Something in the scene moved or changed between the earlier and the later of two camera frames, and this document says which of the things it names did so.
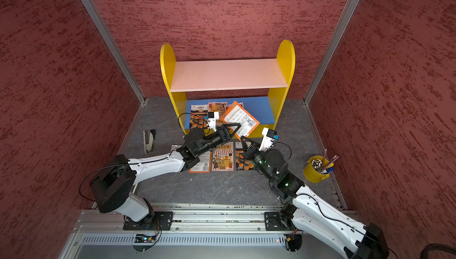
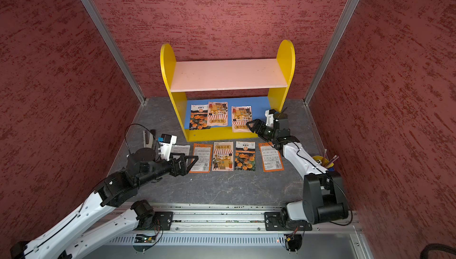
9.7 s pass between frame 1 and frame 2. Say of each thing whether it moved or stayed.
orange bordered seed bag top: stayed
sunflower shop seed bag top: stayed
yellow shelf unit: stayed
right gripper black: moved
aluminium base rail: stayed
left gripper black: moved
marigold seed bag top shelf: stayed
